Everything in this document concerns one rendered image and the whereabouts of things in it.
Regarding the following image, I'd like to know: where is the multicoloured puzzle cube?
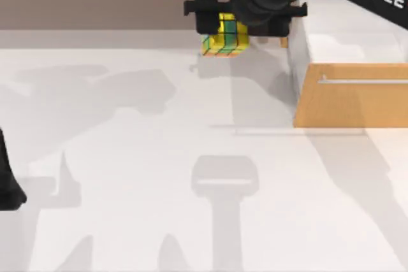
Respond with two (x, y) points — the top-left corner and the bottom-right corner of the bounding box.
(200, 12), (250, 59)

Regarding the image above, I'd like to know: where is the pale wooden drawer front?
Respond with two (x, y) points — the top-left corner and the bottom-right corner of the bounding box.
(292, 62), (408, 129)

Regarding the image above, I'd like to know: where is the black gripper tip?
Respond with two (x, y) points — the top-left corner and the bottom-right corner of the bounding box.
(0, 127), (28, 213)

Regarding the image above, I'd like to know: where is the long metal drawer handle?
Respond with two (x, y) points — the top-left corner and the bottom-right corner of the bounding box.
(317, 74), (408, 86)

